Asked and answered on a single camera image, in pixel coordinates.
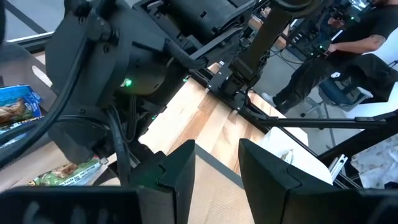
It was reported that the pale patterned sheet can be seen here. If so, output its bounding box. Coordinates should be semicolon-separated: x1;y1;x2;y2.
350;133;398;189

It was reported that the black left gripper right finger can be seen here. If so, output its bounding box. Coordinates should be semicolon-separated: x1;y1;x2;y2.
238;138;363;224

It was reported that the background robot station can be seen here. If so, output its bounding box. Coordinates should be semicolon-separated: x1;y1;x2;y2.
290;0;358;58

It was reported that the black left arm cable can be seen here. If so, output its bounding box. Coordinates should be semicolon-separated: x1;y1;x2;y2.
0;30;94;169

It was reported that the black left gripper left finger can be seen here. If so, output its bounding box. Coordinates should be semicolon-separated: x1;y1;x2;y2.
129;139;197;224

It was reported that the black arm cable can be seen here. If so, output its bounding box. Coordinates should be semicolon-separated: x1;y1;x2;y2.
164;38;208;70
0;30;94;169

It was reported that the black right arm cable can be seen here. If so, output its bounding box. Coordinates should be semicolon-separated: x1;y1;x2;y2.
164;38;208;70

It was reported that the beige mat grey border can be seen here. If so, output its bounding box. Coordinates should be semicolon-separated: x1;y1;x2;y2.
0;141;257;224

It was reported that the light blue granola bar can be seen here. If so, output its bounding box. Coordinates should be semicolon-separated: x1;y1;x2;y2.
0;85;44;127

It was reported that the person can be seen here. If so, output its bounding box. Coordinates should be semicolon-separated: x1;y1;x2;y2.
261;0;398;114

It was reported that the green granola bar nutrition label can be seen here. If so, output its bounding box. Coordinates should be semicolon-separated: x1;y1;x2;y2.
27;156;109;187

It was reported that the grey storage bin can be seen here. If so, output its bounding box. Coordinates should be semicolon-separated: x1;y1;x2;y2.
0;42;58;149

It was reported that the white box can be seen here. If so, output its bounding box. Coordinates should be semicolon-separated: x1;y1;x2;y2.
257;126;334;185

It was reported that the blue office chair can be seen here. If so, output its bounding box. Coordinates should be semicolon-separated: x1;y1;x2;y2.
306;76;374;147

